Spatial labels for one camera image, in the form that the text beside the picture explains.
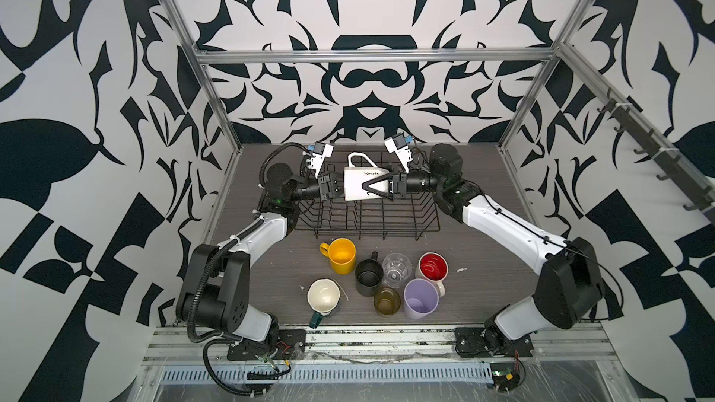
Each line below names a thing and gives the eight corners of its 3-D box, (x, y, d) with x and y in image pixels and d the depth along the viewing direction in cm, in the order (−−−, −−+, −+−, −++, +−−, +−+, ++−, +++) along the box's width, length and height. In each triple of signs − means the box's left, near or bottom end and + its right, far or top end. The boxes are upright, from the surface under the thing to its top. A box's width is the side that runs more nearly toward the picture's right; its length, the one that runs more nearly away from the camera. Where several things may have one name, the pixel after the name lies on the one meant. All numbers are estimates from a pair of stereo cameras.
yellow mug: (321, 274, 87) (318, 264, 80) (323, 249, 92) (320, 237, 85) (355, 275, 87) (355, 264, 80) (356, 249, 92) (356, 237, 85)
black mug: (366, 302, 83) (367, 292, 75) (349, 282, 86) (349, 271, 79) (391, 278, 87) (394, 266, 80) (374, 260, 91) (375, 248, 83)
